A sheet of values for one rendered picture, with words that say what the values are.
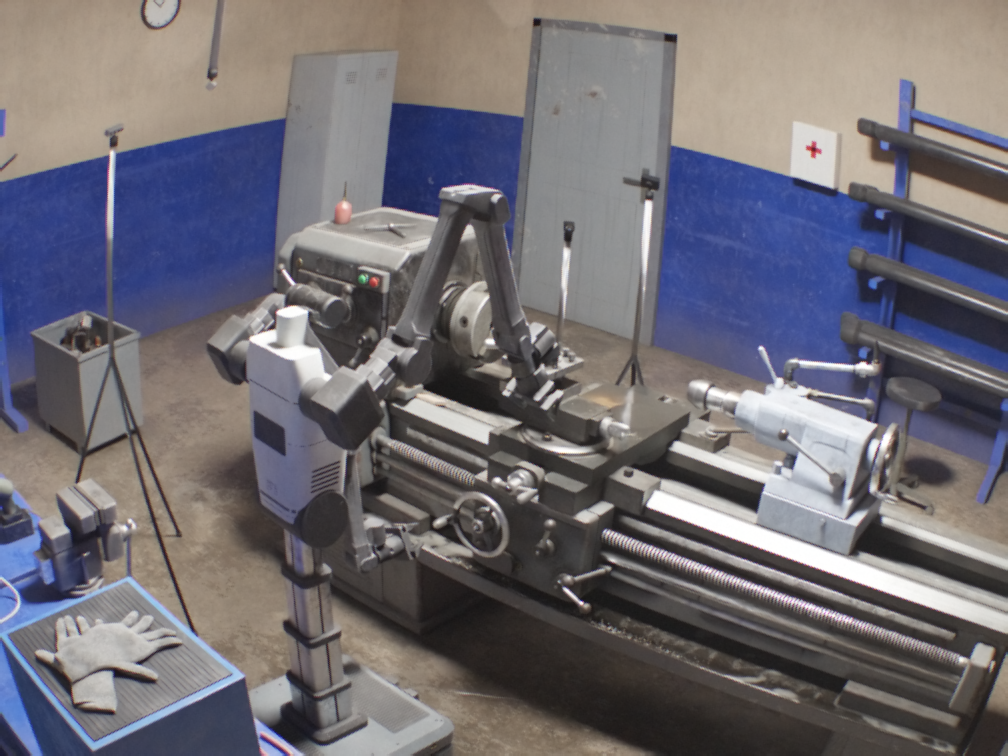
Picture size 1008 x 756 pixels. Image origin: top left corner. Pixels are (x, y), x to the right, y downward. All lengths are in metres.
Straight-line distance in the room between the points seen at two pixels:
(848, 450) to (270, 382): 1.54
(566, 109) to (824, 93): 1.90
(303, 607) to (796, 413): 1.43
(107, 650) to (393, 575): 2.34
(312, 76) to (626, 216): 2.37
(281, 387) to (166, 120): 4.38
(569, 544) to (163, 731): 1.84
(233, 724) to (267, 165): 5.86
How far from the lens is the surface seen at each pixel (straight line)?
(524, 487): 2.91
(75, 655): 1.52
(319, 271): 3.60
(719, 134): 6.24
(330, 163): 6.81
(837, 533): 2.85
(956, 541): 3.07
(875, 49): 5.83
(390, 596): 3.79
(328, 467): 2.35
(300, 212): 7.03
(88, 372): 4.89
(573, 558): 3.01
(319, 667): 2.69
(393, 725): 2.91
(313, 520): 2.38
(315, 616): 2.60
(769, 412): 2.91
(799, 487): 2.87
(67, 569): 2.38
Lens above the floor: 2.21
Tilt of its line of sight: 22 degrees down
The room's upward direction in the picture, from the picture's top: 5 degrees clockwise
